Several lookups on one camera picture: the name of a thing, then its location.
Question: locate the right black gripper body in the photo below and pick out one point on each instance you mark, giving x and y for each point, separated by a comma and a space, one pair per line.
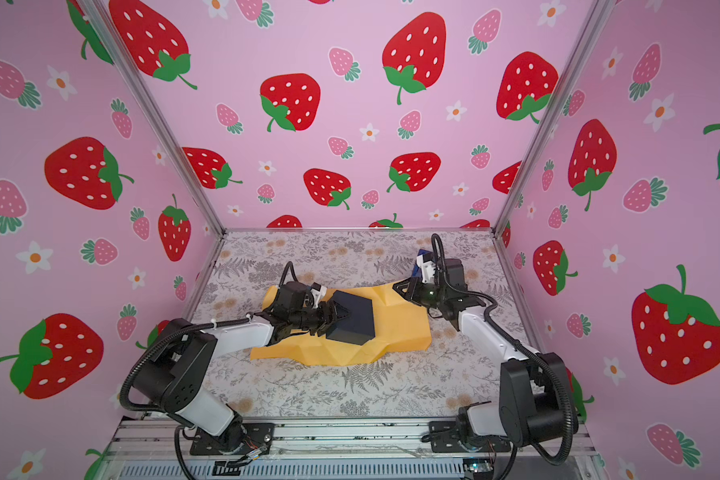
431, 295

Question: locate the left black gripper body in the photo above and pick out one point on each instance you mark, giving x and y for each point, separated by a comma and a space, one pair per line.
307, 319

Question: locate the dark navy gift box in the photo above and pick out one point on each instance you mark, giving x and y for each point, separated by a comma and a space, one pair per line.
359, 328

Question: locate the orange yellow wrapping paper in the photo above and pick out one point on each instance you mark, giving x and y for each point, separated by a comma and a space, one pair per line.
400, 326

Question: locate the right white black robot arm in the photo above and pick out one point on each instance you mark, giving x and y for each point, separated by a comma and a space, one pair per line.
535, 406

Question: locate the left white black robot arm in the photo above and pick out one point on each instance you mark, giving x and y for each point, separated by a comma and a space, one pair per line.
168, 377

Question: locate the blue tape dispenser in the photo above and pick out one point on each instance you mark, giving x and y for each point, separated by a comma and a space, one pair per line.
425, 266

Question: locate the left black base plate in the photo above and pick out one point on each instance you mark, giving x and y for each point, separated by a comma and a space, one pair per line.
238, 440

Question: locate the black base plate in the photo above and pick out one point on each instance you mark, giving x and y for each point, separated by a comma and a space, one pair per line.
238, 440
451, 436

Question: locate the aluminium front frame rail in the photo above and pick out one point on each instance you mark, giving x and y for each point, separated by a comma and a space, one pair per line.
334, 448

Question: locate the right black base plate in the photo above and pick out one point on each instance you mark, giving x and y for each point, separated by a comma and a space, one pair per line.
451, 436

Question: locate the right aluminium corner post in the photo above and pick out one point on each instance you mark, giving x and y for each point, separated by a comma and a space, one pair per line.
594, 23

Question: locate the aluminium corner post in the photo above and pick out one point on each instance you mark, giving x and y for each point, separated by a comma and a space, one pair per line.
594, 23
105, 29

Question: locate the left aluminium corner post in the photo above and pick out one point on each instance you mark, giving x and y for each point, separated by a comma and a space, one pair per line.
105, 29

